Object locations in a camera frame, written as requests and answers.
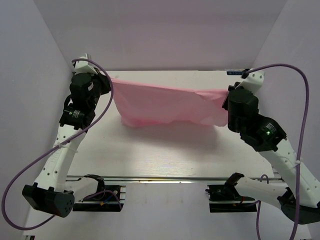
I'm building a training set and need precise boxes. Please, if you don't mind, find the pink t shirt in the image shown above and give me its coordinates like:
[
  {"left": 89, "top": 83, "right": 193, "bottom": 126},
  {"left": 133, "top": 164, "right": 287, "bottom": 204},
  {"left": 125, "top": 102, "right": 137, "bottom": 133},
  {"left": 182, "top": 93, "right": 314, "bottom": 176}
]
[{"left": 112, "top": 78, "right": 228, "bottom": 128}]

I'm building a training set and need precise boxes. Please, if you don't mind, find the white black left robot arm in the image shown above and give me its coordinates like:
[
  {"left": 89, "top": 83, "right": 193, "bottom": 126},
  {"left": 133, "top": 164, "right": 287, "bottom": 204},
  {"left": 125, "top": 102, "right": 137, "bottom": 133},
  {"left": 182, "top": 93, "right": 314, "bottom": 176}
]
[{"left": 22, "top": 69, "right": 112, "bottom": 218}]

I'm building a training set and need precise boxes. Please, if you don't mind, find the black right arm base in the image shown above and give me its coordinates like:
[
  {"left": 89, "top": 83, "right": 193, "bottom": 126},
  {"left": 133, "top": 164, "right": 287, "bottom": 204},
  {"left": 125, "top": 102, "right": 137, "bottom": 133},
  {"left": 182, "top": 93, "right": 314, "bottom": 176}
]
[{"left": 205, "top": 172, "right": 257, "bottom": 213}]

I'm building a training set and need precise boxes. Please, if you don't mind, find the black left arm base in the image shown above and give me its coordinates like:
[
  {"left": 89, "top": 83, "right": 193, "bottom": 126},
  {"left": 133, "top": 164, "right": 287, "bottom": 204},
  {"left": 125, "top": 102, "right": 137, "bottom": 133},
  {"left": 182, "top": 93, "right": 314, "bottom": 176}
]
[{"left": 69, "top": 174, "right": 126, "bottom": 213}]

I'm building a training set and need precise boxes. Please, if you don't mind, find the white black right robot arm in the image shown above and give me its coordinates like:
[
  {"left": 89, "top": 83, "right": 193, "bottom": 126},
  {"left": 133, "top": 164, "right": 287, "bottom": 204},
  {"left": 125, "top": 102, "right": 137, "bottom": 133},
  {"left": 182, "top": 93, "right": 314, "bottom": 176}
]
[{"left": 222, "top": 82, "right": 320, "bottom": 225}]

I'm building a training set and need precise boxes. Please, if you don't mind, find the blue label sticker right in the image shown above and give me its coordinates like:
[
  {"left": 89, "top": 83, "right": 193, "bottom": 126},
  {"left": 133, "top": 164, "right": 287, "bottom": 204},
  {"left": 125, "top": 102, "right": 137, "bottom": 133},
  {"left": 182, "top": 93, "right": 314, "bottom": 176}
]
[{"left": 226, "top": 71, "right": 243, "bottom": 76}]

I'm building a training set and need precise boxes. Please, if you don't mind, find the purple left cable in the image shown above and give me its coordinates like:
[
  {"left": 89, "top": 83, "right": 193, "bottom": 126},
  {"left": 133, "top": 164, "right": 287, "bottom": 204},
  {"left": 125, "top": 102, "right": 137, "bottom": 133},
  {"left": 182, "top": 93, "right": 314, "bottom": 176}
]
[{"left": 1, "top": 59, "right": 123, "bottom": 231}]

